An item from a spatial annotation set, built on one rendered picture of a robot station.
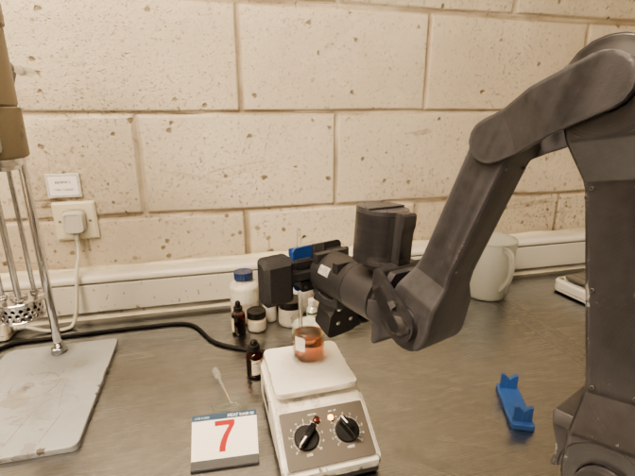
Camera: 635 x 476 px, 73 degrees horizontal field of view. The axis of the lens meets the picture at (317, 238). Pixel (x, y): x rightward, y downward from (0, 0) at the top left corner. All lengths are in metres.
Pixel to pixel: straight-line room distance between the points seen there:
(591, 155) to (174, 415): 0.65
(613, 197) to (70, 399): 0.77
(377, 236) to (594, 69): 0.23
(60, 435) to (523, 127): 0.70
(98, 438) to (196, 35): 0.77
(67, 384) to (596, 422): 0.76
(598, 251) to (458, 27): 0.91
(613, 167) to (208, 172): 0.84
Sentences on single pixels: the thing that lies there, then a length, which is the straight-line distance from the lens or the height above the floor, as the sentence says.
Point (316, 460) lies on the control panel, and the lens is 0.61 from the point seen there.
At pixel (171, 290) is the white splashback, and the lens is 1.05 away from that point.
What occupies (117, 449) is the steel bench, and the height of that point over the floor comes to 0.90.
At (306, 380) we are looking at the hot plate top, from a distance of 0.64.
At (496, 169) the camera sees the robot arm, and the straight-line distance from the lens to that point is 0.36.
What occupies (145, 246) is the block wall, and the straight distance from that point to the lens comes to 1.07.
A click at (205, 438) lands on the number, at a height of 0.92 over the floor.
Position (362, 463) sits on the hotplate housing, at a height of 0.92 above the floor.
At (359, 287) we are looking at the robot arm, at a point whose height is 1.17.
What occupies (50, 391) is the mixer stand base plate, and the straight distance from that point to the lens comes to 0.87.
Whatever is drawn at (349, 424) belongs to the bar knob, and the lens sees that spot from 0.61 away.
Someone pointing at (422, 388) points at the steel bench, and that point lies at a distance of 0.80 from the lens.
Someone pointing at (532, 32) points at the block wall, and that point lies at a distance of 1.30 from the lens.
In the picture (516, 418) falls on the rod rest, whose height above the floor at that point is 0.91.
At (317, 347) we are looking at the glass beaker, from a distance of 0.66.
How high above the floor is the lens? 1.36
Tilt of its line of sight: 17 degrees down
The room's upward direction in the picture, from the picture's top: straight up
